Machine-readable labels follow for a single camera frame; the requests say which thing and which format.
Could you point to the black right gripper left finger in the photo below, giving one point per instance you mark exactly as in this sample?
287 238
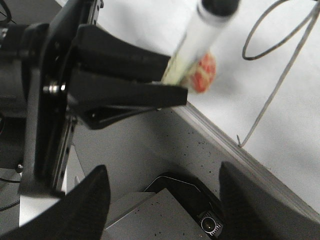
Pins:
80 215

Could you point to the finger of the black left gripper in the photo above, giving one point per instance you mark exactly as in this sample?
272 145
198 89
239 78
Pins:
99 100
100 52

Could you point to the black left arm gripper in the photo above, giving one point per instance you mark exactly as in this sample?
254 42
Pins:
49 129

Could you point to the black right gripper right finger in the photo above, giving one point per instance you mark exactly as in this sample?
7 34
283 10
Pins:
251 213

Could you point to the red magnet taped to marker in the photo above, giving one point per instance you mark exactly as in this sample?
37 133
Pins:
203 74

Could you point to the white whiteboard marker black tip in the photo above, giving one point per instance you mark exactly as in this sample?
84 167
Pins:
207 22

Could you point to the white whiteboard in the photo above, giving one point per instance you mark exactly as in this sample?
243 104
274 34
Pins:
286 141

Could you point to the grey speckled stand block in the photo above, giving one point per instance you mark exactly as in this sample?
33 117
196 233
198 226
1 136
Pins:
150 216

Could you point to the black front camera on stand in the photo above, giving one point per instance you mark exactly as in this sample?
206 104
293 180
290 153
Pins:
195 197

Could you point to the aluminium whiteboard frame rail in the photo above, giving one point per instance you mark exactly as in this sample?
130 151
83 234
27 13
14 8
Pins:
216 137

